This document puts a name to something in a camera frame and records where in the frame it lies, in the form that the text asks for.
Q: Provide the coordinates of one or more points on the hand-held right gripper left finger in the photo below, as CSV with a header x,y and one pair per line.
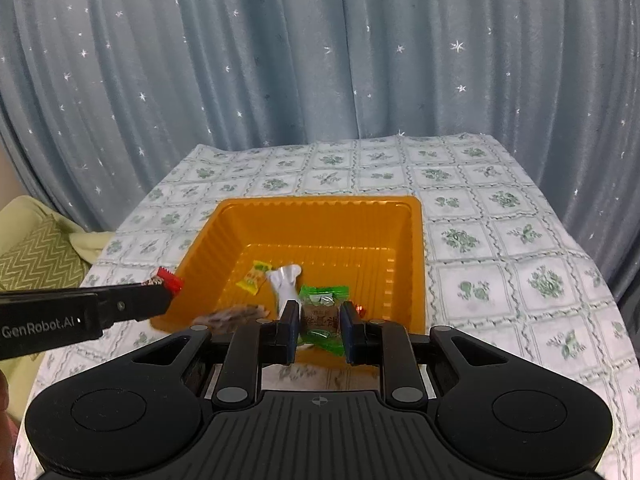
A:
x,y
289,332

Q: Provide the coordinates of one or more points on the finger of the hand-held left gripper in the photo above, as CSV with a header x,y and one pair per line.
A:
x,y
135,305

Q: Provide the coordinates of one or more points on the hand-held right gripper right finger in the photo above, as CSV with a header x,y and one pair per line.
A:
x,y
350,335

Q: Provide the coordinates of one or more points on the green snack packet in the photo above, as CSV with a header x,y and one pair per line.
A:
x,y
322,320

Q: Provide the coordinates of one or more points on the small red candy packet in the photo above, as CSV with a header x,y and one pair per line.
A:
x,y
170,281

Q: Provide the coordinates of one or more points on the silver snack packet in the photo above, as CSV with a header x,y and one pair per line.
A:
x,y
284,285

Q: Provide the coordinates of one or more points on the yellow candy packet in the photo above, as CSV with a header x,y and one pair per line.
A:
x,y
254,276

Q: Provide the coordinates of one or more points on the orange plastic tray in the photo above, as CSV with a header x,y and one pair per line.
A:
x,y
325,225

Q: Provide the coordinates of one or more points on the small red orange candy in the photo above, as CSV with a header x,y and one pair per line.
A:
x,y
359,308

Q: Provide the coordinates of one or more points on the green zigzag cushion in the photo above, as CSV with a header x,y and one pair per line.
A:
x,y
85,250
35,260

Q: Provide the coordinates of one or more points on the dark brown snack packet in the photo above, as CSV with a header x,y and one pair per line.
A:
x,y
230,317

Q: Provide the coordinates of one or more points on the grey blue star curtain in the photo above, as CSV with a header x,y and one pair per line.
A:
x,y
300,35

